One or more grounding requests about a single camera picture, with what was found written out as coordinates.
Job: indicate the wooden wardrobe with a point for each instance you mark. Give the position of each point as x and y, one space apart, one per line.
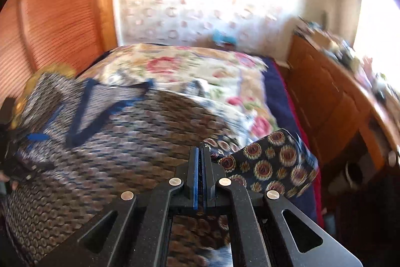
37 33

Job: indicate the navy patterned silk garment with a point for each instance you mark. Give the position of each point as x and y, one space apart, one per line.
104 140

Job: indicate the navy blue blanket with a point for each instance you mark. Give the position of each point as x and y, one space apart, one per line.
282 108

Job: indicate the wooden sideboard cabinet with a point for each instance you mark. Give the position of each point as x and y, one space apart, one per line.
333 108

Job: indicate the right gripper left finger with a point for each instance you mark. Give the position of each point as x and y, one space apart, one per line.
188 172

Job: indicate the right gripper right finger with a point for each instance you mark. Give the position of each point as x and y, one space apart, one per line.
210 174

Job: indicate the white waste bin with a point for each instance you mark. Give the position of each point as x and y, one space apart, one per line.
350 178

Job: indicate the floral bedspread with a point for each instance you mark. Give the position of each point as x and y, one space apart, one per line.
232 83

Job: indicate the turquoise toy on bed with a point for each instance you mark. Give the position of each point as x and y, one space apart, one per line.
221 39

